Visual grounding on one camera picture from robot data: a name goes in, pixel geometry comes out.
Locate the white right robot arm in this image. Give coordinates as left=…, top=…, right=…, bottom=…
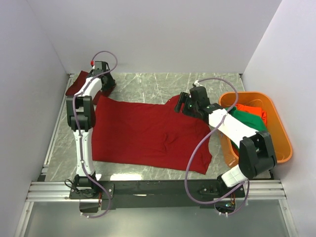
left=174, top=86, right=277, bottom=197

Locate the folded dark red shirt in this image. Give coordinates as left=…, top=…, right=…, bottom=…
left=65, top=71, right=101, bottom=105

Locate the red t shirt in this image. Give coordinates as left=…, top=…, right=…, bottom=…
left=92, top=96, right=210, bottom=170

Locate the aluminium frame rail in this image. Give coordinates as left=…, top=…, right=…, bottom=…
left=13, top=73, right=75, bottom=237

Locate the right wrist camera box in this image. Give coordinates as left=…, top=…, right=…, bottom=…
left=193, top=80, right=201, bottom=87

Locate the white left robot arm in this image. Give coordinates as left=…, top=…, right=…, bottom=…
left=65, top=61, right=116, bottom=198

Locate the orange t shirt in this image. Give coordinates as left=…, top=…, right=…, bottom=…
left=236, top=104, right=267, bottom=125

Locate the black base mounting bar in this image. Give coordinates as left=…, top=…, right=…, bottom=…
left=69, top=179, right=245, bottom=213

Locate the orange plastic tub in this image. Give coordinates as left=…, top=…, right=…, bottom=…
left=218, top=91, right=293, bottom=168

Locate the green t shirt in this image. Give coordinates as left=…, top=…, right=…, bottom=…
left=220, top=107, right=267, bottom=152

